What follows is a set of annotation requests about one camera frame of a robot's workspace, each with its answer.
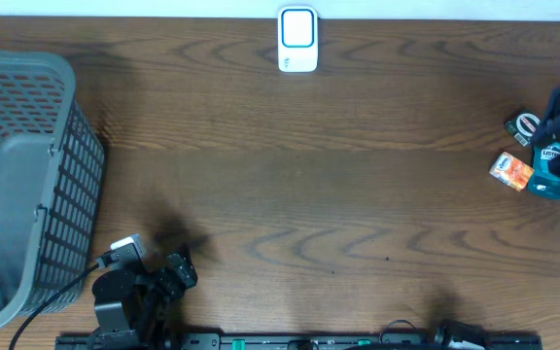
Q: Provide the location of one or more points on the small orange white box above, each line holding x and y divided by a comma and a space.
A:
511, 171

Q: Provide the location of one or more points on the green box with round label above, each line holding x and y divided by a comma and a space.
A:
522, 126

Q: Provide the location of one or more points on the dark grey plastic basket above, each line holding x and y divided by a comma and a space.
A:
51, 170

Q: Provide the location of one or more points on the teal bottle with clear cap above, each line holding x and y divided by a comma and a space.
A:
543, 182

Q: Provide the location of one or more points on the white barcode scanner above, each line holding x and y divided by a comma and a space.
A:
297, 39

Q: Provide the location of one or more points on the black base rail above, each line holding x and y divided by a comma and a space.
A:
213, 341

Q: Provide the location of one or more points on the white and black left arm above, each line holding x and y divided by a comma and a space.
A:
131, 302

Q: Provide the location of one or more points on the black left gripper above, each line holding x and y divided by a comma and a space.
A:
186, 270

